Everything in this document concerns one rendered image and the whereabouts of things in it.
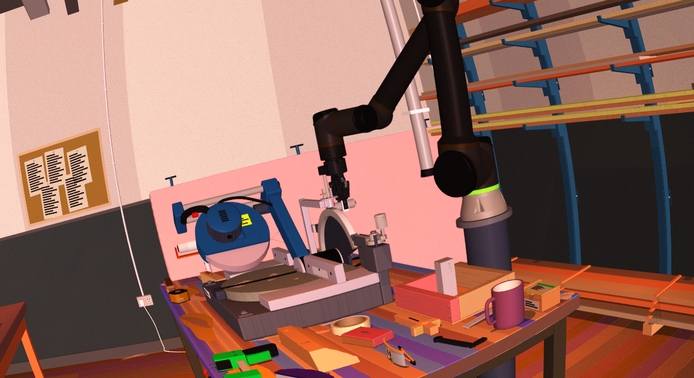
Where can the red-brown side table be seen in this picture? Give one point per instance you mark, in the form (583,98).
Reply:
(12,326)

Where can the small grey pin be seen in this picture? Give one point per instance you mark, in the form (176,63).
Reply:
(325,191)

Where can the flat red box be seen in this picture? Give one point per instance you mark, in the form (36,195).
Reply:
(367,337)

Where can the wooden workbench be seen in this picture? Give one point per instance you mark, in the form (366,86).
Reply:
(556,340)

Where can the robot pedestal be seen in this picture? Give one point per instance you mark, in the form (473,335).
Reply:
(488,248)

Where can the timber pile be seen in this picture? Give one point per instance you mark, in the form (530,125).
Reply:
(612,291)

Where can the white tube with orange end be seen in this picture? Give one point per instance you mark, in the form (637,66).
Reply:
(185,249)

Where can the red and wood tray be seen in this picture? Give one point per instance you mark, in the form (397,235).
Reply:
(428,302)

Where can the beige tape roll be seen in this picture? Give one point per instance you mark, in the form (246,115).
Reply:
(336,326)

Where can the small wooden block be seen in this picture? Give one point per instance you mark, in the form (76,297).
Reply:
(420,326)

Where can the cork notice board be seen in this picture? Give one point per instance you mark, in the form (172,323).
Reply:
(64,177)

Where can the blue timber rack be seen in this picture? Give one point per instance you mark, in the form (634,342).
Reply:
(547,96)

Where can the wooden box with green label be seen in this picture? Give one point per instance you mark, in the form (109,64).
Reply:
(542,296)

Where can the black flat bar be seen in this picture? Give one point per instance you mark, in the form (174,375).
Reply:
(460,341)

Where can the pink back board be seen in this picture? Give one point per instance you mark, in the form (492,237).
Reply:
(401,204)

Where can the maroon mug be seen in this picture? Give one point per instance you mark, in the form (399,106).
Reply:
(508,307)

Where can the cream knurled clamp knob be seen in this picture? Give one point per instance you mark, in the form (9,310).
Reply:
(380,222)

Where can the white wall socket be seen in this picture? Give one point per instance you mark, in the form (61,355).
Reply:
(145,300)

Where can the grey vertical pipe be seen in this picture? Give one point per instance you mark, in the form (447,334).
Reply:
(404,58)

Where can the blue T clamp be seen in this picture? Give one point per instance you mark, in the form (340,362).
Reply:
(296,148)
(171,180)

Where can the wooden wedge block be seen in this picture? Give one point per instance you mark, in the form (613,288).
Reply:
(320,350)

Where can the grey mitre saw base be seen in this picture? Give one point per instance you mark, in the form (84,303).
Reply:
(303,313)

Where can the dark brown small block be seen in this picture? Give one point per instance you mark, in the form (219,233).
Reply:
(169,284)

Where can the white bevel frame with disc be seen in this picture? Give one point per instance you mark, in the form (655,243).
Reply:
(335,234)

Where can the orange and grey safety glasses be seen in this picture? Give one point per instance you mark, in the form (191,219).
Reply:
(399,358)

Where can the blue mitre saw head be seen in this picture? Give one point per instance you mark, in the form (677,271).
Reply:
(227,231)

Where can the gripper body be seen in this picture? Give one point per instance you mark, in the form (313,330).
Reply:
(335,173)

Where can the light wooden offcut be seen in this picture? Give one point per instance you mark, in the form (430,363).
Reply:
(211,276)

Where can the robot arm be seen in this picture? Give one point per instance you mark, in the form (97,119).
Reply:
(450,96)

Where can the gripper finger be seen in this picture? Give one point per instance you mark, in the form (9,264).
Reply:
(336,195)
(345,202)

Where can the black and yellow tape measure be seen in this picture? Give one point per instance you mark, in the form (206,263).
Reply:
(179,295)

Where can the steel block square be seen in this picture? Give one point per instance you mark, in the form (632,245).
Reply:
(445,276)

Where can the green and black clamp block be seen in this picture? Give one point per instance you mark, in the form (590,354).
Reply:
(238,359)

